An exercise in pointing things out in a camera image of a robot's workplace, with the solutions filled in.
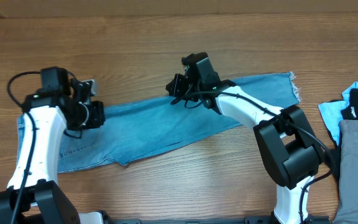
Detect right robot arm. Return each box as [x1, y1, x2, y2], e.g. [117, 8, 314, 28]
[166, 52, 329, 223]

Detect light blue denim jeans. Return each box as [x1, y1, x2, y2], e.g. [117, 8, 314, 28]
[16, 71, 301, 174]

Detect black garment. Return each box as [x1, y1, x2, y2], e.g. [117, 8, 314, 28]
[324, 89, 358, 182]

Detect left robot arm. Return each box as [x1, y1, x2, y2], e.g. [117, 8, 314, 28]
[0, 67, 108, 224]

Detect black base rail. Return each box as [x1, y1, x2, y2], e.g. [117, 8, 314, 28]
[101, 211, 332, 224]

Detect light blue cloth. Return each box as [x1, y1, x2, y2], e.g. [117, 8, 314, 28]
[318, 82, 358, 146]

